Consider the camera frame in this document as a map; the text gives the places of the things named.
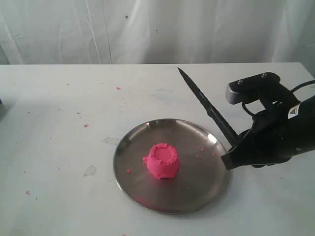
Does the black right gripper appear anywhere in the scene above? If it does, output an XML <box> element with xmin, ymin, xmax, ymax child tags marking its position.
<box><xmin>221</xmin><ymin>108</ymin><xmax>299</xmax><ymax>170</ymax></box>

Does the black serrated knife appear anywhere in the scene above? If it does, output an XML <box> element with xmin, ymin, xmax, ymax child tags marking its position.
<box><xmin>177</xmin><ymin>67</ymin><xmax>239</xmax><ymax>146</ymax></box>

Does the pink dough lump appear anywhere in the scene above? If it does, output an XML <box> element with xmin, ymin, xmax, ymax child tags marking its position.
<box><xmin>142</xmin><ymin>143</ymin><xmax>180</xmax><ymax>179</ymax></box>

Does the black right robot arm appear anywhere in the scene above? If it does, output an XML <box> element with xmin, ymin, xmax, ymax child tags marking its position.
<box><xmin>221</xmin><ymin>97</ymin><xmax>315</xmax><ymax>170</ymax></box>

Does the round stainless steel plate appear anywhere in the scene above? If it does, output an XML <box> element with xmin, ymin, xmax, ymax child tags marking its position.
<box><xmin>113</xmin><ymin>118</ymin><xmax>229</xmax><ymax>214</ymax></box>

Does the white backdrop curtain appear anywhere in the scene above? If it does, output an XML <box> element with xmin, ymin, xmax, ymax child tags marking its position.
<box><xmin>0</xmin><ymin>0</ymin><xmax>315</xmax><ymax>64</ymax></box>

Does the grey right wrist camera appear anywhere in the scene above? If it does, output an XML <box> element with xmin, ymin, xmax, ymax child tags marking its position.
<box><xmin>225</xmin><ymin>71</ymin><xmax>300</xmax><ymax>114</ymax></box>

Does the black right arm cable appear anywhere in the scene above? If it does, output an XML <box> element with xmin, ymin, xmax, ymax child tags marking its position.
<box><xmin>290</xmin><ymin>80</ymin><xmax>315</xmax><ymax>95</ymax></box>

